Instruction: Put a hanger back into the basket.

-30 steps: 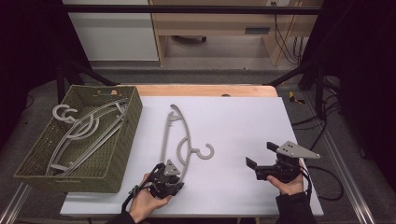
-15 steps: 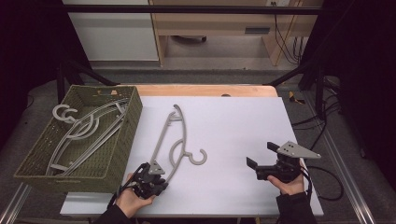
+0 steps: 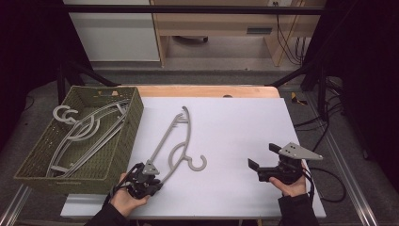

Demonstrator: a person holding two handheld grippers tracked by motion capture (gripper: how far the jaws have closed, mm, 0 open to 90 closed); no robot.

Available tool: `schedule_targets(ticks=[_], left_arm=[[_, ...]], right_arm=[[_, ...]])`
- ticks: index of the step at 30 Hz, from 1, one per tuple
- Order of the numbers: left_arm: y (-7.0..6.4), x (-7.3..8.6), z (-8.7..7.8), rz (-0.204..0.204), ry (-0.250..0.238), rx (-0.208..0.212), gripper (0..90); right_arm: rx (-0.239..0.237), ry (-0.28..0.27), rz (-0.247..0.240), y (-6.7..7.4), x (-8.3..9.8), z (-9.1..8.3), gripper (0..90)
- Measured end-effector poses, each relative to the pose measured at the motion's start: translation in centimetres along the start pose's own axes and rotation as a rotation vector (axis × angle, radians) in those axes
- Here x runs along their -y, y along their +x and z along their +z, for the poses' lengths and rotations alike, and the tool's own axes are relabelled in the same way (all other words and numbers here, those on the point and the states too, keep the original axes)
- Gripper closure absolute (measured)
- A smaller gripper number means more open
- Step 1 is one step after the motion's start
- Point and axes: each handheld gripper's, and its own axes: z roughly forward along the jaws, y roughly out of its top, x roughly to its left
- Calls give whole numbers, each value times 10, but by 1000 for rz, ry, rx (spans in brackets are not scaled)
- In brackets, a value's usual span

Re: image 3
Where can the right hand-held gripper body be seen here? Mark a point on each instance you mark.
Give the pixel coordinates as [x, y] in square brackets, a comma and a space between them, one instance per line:
[298, 152]

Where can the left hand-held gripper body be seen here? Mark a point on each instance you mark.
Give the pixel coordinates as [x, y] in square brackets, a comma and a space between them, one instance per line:
[150, 169]

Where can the green woven storage basket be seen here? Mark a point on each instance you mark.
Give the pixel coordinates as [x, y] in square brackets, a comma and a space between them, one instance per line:
[44, 147]

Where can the person's left hand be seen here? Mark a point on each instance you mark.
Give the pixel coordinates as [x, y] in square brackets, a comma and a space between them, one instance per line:
[124, 202]

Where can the person's right hand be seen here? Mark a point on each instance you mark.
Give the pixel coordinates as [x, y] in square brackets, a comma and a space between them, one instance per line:
[293, 190]

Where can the white table mat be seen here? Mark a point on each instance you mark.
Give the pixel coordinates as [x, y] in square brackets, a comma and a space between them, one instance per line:
[238, 125]

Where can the yellow and black floor object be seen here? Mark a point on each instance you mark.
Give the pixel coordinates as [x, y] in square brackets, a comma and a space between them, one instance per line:
[296, 100]

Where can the black stand legs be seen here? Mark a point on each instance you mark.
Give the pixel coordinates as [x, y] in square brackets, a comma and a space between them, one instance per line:
[78, 73]
[313, 73]

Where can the wooden table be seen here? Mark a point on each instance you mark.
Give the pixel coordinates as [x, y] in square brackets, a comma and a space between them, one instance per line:
[200, 91]

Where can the black curtain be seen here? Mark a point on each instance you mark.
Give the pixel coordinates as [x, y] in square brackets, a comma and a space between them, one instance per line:
[28, 47]
[367, 78]

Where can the white cabinet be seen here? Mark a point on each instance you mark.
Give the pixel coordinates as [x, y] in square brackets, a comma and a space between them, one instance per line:
[116, 37]

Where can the light wooden desk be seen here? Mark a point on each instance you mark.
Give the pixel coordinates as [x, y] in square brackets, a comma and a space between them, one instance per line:
[219, 22]

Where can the aluminium rail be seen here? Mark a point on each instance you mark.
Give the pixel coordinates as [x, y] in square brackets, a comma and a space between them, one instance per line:
[345, 166]
[14, 205]

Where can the black horizontal frame bar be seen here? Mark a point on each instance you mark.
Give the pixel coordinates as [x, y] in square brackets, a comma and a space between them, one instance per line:
[188, 9]

